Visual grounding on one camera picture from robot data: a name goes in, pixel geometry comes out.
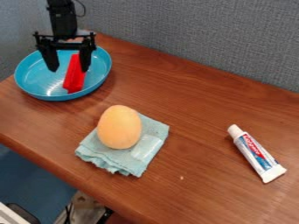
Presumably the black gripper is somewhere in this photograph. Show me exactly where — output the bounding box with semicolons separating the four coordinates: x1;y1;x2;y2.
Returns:
34;7;97;72

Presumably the red rectangular block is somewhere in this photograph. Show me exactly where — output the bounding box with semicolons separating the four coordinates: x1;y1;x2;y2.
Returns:
63;53;86;94

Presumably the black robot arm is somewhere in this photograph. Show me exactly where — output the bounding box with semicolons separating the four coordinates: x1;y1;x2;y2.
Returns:
34;0;97;72

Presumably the blue plate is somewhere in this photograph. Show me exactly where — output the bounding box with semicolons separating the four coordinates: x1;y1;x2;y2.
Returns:
14;46;113;102

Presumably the orange egg-shaped sponge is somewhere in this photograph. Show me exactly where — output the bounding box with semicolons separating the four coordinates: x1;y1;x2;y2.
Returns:
98;105;142;150

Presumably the light blue folded cloth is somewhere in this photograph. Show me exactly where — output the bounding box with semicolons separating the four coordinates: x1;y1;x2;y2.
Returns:
75;114;170;178

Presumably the grey table leg base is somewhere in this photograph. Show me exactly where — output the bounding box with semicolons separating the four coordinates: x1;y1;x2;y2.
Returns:
54;191;114;224

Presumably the white toothpaste tube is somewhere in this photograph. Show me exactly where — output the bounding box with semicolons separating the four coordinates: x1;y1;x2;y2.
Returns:
229;124;288;184

